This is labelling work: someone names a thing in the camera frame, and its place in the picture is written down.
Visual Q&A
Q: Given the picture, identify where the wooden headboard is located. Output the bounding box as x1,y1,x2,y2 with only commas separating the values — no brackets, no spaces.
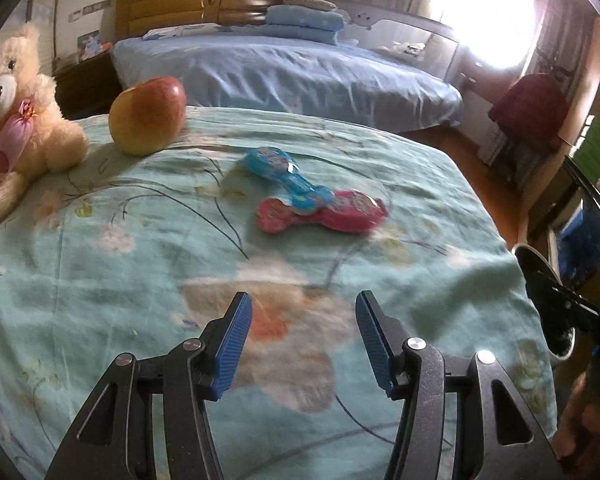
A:
114,0,284,40

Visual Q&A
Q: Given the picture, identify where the teal floral bed sheet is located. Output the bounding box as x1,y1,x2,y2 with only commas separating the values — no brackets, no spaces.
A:
0,107,557,479

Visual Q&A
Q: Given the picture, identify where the cream teddy bear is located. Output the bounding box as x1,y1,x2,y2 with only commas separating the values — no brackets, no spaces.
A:
0,23,88,222

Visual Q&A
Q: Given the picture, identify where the pink snack package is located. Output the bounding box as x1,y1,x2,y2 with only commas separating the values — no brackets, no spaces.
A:
257,190,389,234

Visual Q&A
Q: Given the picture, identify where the black tv cabinet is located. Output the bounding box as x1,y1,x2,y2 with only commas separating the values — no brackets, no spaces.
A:
527,157,600,307

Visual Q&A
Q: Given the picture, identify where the blue snack package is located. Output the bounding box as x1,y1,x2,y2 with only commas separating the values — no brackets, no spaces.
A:
242,146,335,216

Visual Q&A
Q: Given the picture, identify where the folded blue blanket stack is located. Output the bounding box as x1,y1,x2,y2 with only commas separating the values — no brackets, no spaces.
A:
263,0,347,46

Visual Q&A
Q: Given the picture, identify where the red apple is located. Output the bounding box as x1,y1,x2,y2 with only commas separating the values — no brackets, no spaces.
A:
108,76,186,157

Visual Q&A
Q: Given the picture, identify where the grey bed guard rail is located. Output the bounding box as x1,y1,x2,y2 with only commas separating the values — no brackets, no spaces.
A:
336,0,465,82

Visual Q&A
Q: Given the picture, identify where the blue bed with sheet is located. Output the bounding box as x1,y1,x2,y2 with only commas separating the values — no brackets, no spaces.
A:
110,27,464,133

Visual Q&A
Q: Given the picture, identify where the dark wooden nightstand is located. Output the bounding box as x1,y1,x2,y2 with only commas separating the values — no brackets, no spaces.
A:
55,52,123,120

